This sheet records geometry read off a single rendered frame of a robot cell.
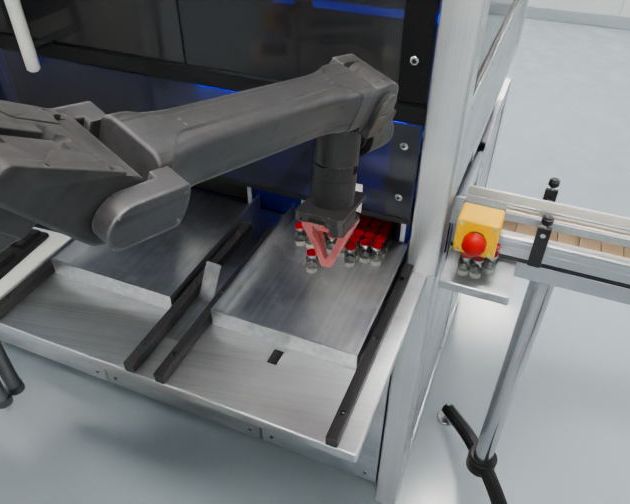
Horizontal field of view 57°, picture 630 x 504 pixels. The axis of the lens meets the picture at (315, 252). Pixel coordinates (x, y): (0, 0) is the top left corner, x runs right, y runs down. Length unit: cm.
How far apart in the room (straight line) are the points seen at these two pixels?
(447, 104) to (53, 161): 67
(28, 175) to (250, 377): 64
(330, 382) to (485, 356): 132
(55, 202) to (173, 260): 79
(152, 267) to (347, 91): 64
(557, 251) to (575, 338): 123
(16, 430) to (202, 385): 127
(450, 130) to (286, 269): 40
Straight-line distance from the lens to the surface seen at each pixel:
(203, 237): 119
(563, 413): 211
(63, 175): 35
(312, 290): 105
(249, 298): 104
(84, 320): 107
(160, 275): 112
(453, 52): 88
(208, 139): 46
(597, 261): 116
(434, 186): 98
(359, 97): 63
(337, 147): 71
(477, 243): 99
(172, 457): 191
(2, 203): 34
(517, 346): 138
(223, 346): 97
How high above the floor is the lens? 160
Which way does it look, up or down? 40 degrees down
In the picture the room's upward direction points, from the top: straight up
